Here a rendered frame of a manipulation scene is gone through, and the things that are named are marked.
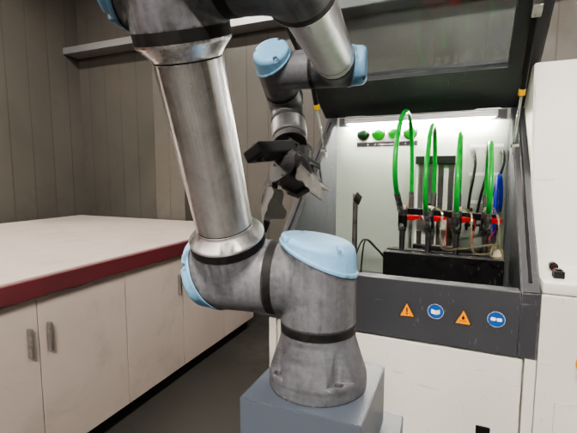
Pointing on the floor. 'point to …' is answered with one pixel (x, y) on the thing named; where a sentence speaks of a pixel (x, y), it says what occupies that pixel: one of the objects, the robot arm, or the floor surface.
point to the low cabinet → (96, 320)
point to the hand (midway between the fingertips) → (288, 216)
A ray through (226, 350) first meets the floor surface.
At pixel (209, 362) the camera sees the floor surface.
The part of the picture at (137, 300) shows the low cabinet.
